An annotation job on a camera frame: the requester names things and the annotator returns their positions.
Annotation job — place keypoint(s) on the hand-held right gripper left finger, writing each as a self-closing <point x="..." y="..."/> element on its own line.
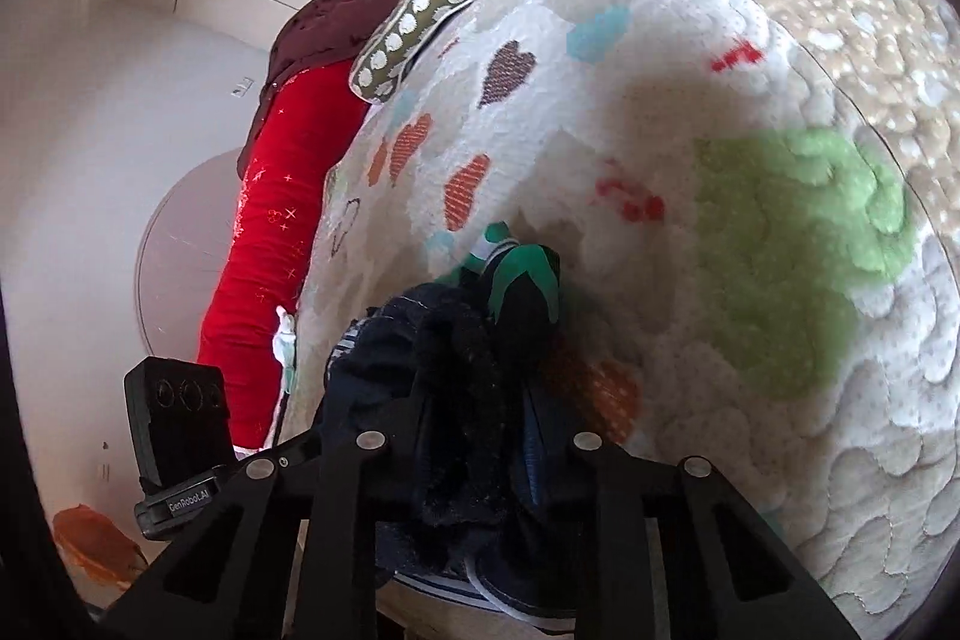
<point x="352" y="482"/>

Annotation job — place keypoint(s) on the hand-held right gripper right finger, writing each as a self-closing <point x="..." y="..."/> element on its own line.
<point x="600" y="486"/>

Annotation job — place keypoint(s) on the navy and striped pants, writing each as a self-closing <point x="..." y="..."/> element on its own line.
<point x="450" y="415"/>

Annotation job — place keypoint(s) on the orange slipper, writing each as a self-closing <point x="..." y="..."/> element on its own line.
<point x="94" y="539"/>

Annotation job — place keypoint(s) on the grey round headboard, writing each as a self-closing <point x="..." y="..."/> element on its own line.
<point x="180" y="250"/>

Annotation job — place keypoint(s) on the black and green garment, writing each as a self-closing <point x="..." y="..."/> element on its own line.
<point x="525" y="291"/>

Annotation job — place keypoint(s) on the red bolster pillow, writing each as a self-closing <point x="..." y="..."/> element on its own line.
<point x="274" y="235"/>

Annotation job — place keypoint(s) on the patchwork heart quilt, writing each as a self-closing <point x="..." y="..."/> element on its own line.
<point x="712" y="197"/>

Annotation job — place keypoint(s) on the maroon blanket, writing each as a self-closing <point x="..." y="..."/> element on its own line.
<point x="322" y="33"/>

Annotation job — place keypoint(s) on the olive patterned bolster pillow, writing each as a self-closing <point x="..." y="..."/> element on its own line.
<point x="427" y="10"/>

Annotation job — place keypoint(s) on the white wall socket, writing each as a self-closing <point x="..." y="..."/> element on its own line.
<point x="241" y="85"/>

